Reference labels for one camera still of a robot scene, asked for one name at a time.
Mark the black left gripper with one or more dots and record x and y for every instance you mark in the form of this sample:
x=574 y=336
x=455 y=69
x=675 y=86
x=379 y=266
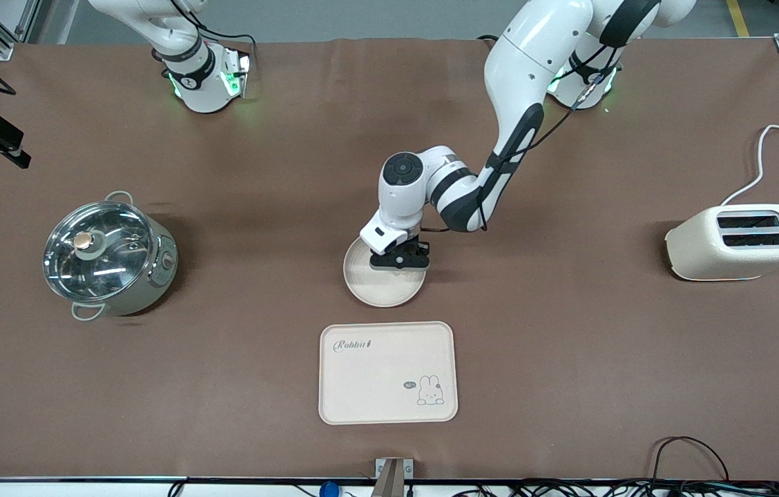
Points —
x=421 y=246

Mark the cream round plate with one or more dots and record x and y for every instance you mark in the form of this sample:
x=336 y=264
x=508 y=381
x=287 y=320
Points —
x=382 y=286

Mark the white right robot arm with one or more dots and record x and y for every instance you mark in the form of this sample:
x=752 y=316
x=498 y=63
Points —
x=199 y=90

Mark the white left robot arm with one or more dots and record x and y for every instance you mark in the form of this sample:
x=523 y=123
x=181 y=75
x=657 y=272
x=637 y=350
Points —
x=527 y=62

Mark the cream rabbit print tray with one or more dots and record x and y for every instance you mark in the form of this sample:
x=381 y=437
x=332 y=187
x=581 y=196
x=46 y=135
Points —
x=376 y=386

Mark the brown table cover mat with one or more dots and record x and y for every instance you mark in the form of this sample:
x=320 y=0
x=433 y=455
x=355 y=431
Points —
x=258 y=207

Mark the glass pot lid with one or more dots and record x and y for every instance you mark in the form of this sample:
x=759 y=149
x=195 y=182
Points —
x=113 y=262

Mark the steel electric cooking pot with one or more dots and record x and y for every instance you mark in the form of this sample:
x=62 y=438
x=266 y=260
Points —
x=155 y=276

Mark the blue round cap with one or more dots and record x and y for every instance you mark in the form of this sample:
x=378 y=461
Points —
x=329 y=489

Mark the cream two-slot toaster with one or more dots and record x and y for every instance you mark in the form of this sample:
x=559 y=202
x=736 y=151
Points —
x=721 y=259

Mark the aluminium camera mount post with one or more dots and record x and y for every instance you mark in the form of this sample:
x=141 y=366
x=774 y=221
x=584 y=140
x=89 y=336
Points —
x=393 y=476

